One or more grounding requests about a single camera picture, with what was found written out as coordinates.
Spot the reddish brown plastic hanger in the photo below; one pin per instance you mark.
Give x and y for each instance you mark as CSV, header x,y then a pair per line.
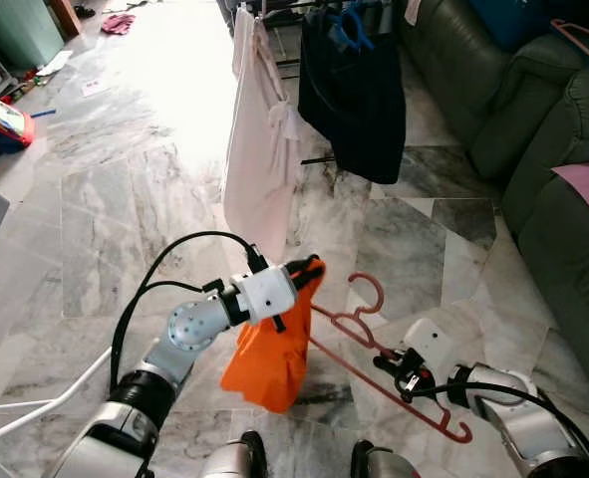
x,y
364,334

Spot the robot right leg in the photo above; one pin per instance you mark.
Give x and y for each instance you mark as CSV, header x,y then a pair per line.
x,y
379,463

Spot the pink paper slip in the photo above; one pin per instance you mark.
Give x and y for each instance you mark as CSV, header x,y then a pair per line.
x,y
92,87

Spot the dark green sofa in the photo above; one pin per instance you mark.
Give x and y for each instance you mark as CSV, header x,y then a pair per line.
x,y
513,110

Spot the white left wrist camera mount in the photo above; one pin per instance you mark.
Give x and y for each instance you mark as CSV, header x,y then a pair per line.
x,y
267,292

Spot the blue plastic hanger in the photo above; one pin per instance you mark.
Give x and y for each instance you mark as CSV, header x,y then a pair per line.
x,y
349,25

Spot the white paper sheet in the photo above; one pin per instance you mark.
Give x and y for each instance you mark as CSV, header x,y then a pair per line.
x,y
55,62

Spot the dark navy hanging garment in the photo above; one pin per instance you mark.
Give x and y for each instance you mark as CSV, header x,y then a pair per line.
x,y
359,100

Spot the green plastic bin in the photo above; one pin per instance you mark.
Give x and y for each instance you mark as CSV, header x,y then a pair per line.
x,y
15,30

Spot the robot leg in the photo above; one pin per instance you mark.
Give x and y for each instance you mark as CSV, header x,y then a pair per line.
x,y
379,463
236,458

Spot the stacked pink brown hangers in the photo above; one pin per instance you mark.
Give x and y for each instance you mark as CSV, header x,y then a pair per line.
x,y
585,42

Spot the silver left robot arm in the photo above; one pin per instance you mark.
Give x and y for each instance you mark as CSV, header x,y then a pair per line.
x,y
179,334

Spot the pink garment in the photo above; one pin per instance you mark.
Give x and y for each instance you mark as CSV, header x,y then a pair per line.
x,y
412,10

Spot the pink mat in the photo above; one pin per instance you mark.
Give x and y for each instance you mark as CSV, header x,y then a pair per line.
x,y
588,189

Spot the orange garment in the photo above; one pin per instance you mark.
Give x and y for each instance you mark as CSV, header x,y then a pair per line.
x,y
274,349

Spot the blue pen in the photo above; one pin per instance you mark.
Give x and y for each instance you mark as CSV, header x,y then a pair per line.
x,y
43,114

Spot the robot left leg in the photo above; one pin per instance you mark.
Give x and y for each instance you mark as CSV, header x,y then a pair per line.
x,y
236,458

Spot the magenta cloth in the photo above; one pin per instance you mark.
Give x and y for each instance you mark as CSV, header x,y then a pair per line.
x,y
118,22

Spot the red and blue backpack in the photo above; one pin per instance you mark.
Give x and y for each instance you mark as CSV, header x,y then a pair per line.
x,y
0,124

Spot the white hanging shirt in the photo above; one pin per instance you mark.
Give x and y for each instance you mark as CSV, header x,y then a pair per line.
x,y
259,149

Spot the blue bag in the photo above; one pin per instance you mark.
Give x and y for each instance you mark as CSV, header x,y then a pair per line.
x,y
513,20

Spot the black metal drying rack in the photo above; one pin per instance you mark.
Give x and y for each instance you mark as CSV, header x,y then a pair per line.
x,y
319,159

